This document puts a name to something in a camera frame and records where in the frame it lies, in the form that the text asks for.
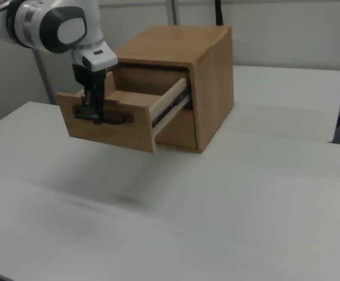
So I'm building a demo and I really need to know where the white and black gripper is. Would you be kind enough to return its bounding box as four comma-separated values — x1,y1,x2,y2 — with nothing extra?
71,40,119,125

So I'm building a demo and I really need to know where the oak drawer with black handle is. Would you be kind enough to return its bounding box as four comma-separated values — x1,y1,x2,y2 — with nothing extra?
55,69,192,155

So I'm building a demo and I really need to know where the oak wooden drawer cabinet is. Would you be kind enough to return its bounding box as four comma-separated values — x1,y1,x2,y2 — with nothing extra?
113,25,236,155

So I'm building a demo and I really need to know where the black clamp-mounted pole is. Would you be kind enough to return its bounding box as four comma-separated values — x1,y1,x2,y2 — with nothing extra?
214,0,226,28

